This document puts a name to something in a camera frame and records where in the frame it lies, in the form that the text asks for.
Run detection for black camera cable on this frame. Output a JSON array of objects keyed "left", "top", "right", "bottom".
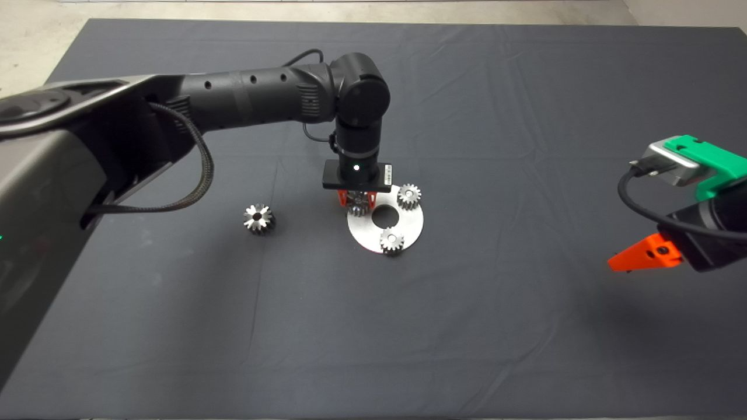
[{"left": 617, "top": 159, "right": 747, "bottom": 243}]

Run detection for round metal plate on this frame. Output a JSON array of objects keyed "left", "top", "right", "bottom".
[{"left": 347, "top": 184, "right": 424, "bottom": 254}]

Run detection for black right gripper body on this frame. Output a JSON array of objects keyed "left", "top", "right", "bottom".
[{"left": 658, "top": 181, "right": 747, "bottom": 273}]

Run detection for silver camera box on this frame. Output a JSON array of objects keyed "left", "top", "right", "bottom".
[{"left": 642, "top": 140, "right": 701, "bottom": 187}]

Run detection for larger steel gear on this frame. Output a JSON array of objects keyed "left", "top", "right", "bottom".
[{"left": 243, "top": 203, "right": 276, "bottom": 237}]

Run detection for dark grey table cloth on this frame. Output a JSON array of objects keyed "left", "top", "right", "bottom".
[{"left": 0, "top": 17, "right": 747, "bottom": 419}]

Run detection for bright green camera mount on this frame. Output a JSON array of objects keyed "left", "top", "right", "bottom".
[{"left": 665, "top": 135, "right": 747, "bottom": 202}]

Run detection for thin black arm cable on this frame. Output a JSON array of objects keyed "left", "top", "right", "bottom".
[{"left": 283, "top": 48, "right": 340, "bottom": 146}]

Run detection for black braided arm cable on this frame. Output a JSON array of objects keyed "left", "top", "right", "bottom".
[{"left": 88, "top": 102, "right": 215, "bottom": 215}]

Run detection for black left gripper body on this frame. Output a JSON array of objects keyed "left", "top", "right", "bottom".
[{"left": 323, "top": 160, "right": 393, "bottom": 193}]

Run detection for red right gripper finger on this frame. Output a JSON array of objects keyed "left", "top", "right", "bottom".
[{"left": 607, "top": 233, "right": 683, "bottom": 273}]

